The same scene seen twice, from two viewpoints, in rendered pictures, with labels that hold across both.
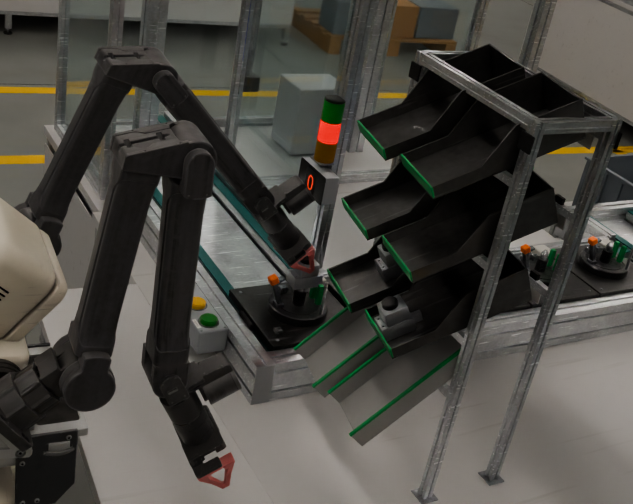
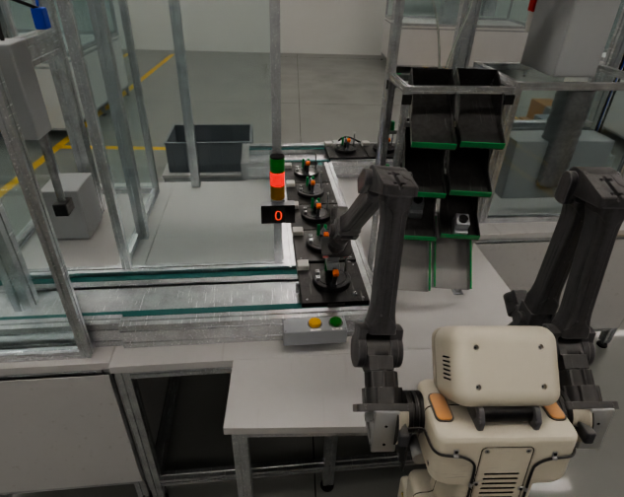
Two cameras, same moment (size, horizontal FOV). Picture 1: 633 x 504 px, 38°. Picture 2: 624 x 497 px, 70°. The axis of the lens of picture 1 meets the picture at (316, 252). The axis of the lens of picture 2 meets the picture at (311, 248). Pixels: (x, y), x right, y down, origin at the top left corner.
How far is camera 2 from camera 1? 1.81 m
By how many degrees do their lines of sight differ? 54
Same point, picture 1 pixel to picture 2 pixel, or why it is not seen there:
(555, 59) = not seen: outside the picture
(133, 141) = (612, 191)
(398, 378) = (446, 253)
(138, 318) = (279, 368)
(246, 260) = (244, 292)
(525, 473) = not seen: hidden behind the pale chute
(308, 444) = (419, 319)
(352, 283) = (410, 231)
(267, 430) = (407, 333)
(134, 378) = (351, 384)
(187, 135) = (602, 170)
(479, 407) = not seen: hidden behind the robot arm
